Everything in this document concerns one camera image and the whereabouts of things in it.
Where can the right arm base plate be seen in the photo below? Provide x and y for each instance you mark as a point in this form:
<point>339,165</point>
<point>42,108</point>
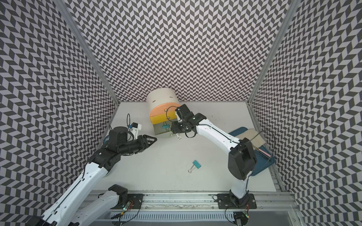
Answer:
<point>226,201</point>

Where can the pale green bottom drawer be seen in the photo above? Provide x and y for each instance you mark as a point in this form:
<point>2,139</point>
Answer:
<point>161,133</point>

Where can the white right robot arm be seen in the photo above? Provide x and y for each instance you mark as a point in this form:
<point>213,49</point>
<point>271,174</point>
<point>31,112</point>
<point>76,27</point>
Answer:
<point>241,156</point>

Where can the teal cutting board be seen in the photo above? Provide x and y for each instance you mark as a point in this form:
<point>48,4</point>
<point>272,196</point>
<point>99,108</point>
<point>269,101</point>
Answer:
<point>264,157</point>

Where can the beige cloth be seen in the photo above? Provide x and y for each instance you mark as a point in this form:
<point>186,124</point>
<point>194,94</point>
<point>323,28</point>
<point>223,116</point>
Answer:
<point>252,135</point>

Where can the yellow drawer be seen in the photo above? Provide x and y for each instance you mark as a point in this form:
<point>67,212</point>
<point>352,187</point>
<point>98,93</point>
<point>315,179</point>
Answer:
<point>156,119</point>

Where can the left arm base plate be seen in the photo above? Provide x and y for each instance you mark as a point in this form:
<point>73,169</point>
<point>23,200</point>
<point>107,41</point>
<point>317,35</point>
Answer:
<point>136,201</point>

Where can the white round drawer cabinet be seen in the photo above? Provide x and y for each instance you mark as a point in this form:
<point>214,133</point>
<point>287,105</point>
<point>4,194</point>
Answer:
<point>161,96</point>

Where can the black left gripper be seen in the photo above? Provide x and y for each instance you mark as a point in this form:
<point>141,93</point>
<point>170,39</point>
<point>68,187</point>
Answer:
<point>146,144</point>

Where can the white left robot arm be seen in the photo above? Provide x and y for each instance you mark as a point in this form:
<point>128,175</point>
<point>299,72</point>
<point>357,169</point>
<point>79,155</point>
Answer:
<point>64,212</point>

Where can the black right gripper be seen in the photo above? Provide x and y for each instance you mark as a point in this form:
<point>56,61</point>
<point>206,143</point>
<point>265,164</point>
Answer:
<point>175,129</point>

